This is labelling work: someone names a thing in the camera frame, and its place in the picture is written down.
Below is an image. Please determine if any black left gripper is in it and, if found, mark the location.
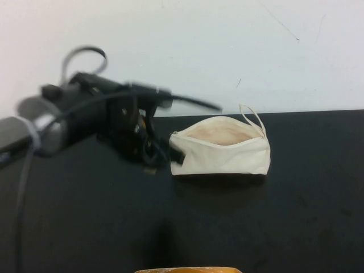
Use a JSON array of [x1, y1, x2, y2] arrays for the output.
[[104, 95, 186, 171]]

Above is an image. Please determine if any cream fabric pencil case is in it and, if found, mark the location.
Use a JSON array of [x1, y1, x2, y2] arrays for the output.
[[168, 104, 271, 176]]

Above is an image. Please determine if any yellow-orange rimmed object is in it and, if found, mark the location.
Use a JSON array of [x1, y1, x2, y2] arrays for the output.
[[134, 266, 242, 273]]

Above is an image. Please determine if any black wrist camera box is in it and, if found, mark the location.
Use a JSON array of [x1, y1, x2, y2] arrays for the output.
[[125, 81, 173, 109]]

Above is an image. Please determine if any black camera cable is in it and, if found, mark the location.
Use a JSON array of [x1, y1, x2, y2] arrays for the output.
[[169, 92, 223, 111]]

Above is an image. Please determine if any white cable tie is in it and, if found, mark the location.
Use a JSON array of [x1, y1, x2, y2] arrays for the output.
[[26, 121, 42, 150]]

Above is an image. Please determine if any grey looped cable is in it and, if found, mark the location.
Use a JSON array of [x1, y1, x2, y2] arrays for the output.
[[61, 45, 108, 85]]

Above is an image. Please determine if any thin grey hanging cable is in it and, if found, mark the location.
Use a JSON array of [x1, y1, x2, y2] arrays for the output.
[[15, 99, 134, 273]]

